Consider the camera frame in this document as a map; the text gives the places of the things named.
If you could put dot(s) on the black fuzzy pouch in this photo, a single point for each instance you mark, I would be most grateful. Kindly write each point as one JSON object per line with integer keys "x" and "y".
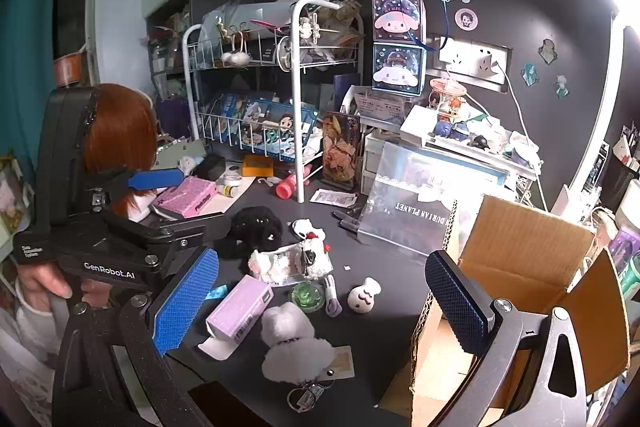
{"x": 255, "y": 227}

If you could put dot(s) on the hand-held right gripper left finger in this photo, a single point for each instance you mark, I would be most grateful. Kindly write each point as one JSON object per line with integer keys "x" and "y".
{"x": 185, "y": 302}

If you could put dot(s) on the round metal tin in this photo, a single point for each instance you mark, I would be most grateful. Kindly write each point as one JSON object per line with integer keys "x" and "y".
{"x": 284, "y": 52}

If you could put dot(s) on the round pink pin badge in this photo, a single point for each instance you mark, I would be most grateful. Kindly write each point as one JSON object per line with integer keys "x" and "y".
{"x": 466, "y": 18}

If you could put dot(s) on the white dog character box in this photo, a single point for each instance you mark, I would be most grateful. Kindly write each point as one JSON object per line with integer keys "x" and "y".
{"x": 398, "y": 67}

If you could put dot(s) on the cardboard box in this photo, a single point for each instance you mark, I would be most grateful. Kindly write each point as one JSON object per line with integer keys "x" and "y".
{"x": 525, "y": 242}

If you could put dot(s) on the person's left forearm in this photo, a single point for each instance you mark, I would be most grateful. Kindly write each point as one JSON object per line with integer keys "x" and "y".
{"x": 35, "y": 327}

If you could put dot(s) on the small printed packet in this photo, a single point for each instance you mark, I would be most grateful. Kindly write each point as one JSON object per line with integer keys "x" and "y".
{"x": 332, "y": 197}

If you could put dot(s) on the black clip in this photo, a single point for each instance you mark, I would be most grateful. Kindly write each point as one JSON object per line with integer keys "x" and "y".
{"x": 347, "y": 218}

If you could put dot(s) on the white round jar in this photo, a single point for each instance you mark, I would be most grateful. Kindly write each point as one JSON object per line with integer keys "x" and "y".
{"x": 231, "y": 180}

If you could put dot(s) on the clear packet with white frills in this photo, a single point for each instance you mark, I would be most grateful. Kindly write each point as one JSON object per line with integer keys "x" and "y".
{"x": 287, "y": 262}

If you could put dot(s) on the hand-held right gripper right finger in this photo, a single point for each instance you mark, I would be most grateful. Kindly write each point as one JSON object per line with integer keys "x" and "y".
{"x": 460, "y": 307}

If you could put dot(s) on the orange box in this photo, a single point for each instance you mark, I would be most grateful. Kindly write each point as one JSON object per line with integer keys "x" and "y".
{"x": 257, "y": 166}

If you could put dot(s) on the white wall socket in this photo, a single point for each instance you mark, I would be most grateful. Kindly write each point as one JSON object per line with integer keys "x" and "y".
{"x": 472, "y": 57}

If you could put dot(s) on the green glass dish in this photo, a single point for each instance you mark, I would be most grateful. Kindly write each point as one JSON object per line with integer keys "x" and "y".
{"x": 306, "y": 296}

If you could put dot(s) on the pink bottle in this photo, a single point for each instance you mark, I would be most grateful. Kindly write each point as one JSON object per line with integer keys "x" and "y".
{"x": 287, "y": 187}

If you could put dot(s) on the character wall sticker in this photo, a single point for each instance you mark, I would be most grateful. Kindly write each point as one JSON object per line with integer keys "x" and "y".
{"x": 530, "y": 73}
{"x": 561, "y": 87}
{"x": 548, "y": 51}

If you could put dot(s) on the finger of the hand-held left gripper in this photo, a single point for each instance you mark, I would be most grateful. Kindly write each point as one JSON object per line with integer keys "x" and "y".
{"x": 155, "y": 179}
{"x": 200, "y": 229}

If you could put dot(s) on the white ghost figure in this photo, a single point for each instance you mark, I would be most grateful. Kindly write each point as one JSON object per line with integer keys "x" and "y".
{"x": 364, "y": 296}

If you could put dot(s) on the acrylic picture stand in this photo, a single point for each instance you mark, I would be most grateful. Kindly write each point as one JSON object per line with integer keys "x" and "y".
{"x": 340, "y": 152}

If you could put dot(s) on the white sign card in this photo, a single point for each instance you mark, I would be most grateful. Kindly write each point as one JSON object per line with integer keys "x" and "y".
{"x": 380, "y": 107}

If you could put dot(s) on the black chibi figure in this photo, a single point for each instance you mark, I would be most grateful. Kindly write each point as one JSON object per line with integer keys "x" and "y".
{"x": 480, "y": 140}

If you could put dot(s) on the clear Durian Planet bag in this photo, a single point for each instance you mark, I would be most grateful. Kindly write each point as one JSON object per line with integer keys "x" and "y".
{"x": 420, "y": 202}

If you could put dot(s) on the black pen holder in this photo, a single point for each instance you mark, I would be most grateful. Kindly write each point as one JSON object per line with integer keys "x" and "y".
{"x": 620, "y": 179}

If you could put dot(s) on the teal curtain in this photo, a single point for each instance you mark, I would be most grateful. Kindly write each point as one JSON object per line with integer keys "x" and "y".
{"x": 30, "y": 57}

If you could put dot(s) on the person's left hand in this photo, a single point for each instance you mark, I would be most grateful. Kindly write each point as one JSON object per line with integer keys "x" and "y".
{"x": 42, "y": 279}

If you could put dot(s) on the light blue tag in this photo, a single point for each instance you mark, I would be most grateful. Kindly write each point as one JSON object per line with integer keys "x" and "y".
{"x": 218, "y": 293}

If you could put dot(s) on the blue chibi figure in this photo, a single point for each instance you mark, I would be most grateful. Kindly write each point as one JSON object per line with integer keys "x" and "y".
{"x": 442, "y": 128}

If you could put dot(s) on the white pompom pair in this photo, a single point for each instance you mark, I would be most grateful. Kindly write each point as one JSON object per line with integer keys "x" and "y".
{"x": 236, "y": 57}

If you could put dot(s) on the auburn-haired doll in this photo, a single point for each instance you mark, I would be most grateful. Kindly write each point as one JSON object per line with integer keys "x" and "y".
{"x": 120, "y": 132}

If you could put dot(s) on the row of anime cards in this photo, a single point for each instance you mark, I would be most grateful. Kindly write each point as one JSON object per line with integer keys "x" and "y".
{"x": 260, "y": 124}

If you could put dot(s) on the small white plush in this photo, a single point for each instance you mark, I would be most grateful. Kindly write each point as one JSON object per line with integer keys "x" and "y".
{"x": 187, "y": 163}

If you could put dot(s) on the purple box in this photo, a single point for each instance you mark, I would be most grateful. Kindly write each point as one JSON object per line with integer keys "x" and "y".
{"x": 240, "y": 313}

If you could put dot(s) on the white drawer unit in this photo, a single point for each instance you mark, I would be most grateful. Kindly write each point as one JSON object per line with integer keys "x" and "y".
{"x": 377, "y": 157}

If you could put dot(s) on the pink bunny character box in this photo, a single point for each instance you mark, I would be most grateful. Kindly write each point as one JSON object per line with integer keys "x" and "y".
{"x": 397, "y": 19}

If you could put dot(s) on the small black box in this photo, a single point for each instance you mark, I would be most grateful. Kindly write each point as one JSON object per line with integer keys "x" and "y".
{"x": 210, "y": 167}

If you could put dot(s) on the carousel figure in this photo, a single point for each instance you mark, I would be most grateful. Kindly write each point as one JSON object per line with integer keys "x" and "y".
{"x": 446, "y": 94}

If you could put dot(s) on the beige card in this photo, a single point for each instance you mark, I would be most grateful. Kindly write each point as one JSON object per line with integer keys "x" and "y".
{"x": 345, "y": 359}

